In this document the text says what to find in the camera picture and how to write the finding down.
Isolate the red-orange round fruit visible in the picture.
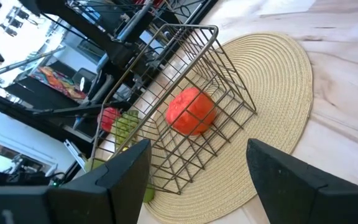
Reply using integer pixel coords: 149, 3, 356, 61
165, 86, 217, 137

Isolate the black frame crossbar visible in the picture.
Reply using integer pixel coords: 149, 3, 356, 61
0, 85, 130, 147

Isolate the black ceiling spotlight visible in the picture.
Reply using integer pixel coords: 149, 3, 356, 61
9, 17, 24, 29
16, 8, 30, 21
0, 24, 19, 37

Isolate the black device with green light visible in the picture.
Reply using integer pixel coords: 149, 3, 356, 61
0, 167, 67, 188

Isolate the colourful patterned fabric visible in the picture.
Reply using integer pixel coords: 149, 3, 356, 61
31, 66, 87, 101

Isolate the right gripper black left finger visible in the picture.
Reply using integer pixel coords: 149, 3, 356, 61
0, 139, 152, 224

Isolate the dark wire basket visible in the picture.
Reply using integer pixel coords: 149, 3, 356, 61
90, 24, 257, 195

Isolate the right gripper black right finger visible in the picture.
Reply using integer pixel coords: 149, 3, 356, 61
246, 138, 358, 224

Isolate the red apple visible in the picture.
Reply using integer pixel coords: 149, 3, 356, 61
97, 107, 122, 133

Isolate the bumpy yellow-green fruit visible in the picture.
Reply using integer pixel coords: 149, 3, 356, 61
112, 110, 141, 147

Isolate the silver aluminium profile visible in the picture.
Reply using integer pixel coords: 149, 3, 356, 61
63, 139, 88, 170

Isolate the dark office chair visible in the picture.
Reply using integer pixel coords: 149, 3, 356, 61
71, 67, 98, 94

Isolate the grey metal rod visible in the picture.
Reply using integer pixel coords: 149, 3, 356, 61
0, 46, 67, 82

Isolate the round woven beige placemat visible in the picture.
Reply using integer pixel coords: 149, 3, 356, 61
137, 30, 314, 224

